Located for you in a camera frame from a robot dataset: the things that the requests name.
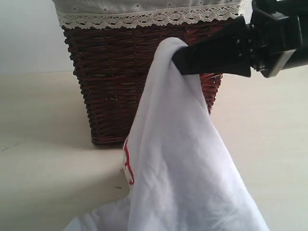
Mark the dark brown wicker basket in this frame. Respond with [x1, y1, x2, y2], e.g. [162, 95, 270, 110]
[63, 20, 227, 147]

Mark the white t-shirt red lettering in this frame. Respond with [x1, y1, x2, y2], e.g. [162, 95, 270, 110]
[66, 38, 265, 231]

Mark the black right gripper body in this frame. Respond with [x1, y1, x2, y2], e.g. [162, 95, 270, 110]
[249, 0, 303, 70]

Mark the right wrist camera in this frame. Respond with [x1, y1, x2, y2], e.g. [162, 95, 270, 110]
[261, 47, 308, 78]

